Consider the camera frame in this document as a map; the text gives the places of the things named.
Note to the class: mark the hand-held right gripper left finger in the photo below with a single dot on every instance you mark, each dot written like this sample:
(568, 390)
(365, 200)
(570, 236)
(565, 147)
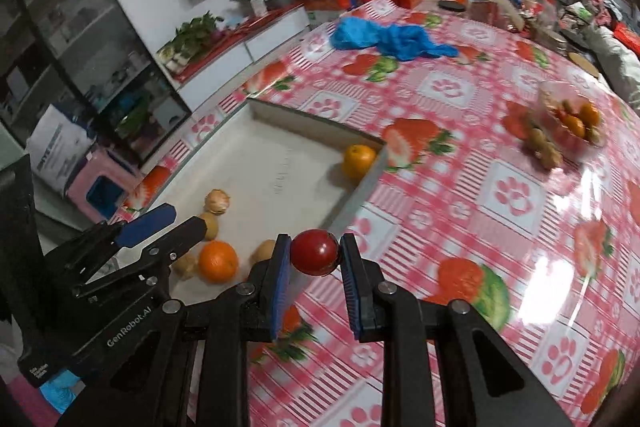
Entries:
(279, 287)

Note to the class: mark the white tv cabinet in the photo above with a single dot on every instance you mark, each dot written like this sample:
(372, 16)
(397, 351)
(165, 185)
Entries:
(235, 52)

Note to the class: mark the white tray with grey rim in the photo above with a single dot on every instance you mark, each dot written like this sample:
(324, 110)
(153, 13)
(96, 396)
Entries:
(280, 157)

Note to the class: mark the small tangerine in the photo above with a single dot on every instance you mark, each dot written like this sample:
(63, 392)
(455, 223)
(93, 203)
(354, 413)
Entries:
(572, 126)
(358, 160)
(590, 114)
(217, 261)

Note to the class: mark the round brown fruit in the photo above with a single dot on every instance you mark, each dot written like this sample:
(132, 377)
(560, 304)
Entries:
(263, 252)
(212, 228)

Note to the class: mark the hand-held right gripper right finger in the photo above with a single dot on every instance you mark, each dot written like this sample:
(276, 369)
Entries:
(351, 292)

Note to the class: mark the red cherry tomato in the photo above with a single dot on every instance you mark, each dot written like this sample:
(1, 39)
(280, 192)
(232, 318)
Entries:
(314, 252)

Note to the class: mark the white cardboard box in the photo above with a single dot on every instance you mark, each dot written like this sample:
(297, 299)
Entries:
(57, 147)

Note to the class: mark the green potted plant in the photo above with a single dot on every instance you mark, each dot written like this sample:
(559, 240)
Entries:
(192, 34)

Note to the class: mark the black glass display cabinet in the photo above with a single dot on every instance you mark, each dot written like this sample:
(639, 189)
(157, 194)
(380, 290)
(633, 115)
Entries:
(75, 32)

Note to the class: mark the clear glass bowl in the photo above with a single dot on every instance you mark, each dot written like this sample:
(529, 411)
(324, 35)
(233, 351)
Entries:
(575, 144)

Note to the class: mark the beige peel piece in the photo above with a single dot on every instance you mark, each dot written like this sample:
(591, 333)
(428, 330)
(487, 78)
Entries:
(185, 266)

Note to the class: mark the pink plastic box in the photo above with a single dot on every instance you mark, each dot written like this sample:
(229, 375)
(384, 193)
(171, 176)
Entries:
(100, 189)

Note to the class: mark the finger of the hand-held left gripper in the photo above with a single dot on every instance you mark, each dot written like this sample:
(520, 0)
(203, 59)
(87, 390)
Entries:
(185, 237)
(147, 223)

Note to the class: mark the small open white box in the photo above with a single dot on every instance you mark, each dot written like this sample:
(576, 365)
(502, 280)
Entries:
(250, 4)

